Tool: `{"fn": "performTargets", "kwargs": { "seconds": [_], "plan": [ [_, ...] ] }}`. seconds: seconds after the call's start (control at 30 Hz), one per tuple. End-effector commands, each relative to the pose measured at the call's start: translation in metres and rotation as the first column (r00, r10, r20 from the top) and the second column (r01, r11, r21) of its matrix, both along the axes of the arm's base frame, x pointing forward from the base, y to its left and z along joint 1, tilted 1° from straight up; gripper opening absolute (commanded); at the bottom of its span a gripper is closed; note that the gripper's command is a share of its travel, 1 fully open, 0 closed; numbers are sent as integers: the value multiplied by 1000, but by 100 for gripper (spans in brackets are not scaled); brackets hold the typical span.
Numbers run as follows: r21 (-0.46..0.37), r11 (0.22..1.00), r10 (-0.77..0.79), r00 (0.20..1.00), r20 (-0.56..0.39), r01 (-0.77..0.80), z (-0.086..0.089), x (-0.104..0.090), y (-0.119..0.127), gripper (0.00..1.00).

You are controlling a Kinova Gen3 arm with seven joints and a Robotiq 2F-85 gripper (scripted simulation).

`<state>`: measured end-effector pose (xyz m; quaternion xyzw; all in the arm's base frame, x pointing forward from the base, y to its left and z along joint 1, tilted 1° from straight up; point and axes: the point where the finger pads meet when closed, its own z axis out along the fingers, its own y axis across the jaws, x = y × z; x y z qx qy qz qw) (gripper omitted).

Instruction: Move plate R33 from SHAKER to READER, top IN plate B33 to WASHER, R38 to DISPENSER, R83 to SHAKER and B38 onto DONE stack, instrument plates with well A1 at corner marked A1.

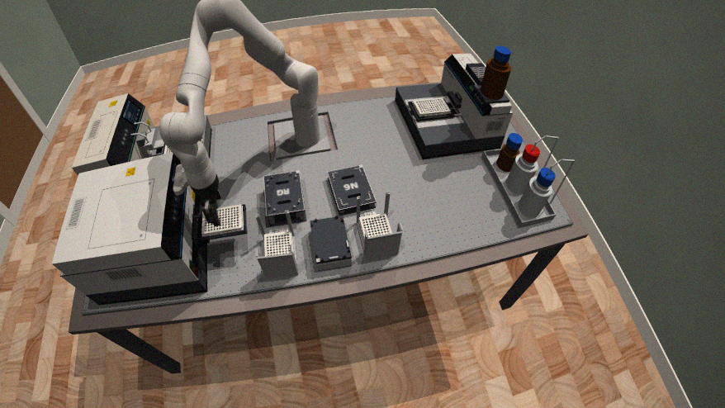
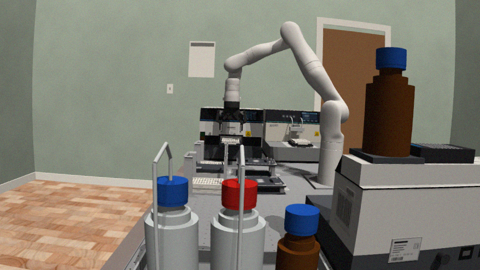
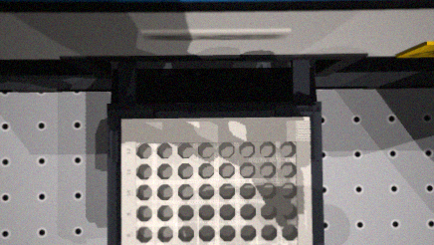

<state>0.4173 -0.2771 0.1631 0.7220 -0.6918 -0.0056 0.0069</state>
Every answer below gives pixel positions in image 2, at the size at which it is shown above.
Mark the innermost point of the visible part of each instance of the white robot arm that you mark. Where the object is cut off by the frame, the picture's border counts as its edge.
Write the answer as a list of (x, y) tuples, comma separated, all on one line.
[(333, 113)]

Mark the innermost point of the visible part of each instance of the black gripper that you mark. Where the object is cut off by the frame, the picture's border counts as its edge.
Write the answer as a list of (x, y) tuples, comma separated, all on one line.
[(231, 111)]

